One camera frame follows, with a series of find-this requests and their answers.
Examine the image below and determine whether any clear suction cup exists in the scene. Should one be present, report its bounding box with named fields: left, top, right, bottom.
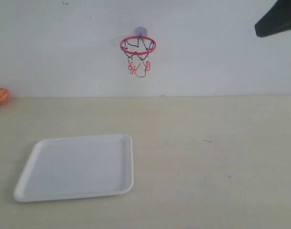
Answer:
left=134, top=27, right=148, bottom=37

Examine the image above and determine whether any small orange basketball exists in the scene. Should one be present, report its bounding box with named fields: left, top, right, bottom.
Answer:
left=0, top=87, right=9, bottom=105

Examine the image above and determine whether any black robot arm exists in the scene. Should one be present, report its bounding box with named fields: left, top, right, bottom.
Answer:
left=254, top=0, right=291, bottom=38

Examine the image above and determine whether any red mini basketball hoop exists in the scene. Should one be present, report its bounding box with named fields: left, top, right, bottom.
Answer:
left=120, top=36, right=157, bottom=78

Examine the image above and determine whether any white plastic tray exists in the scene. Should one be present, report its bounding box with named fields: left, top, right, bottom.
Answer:
left=13, top=134, right=134, bottom=202

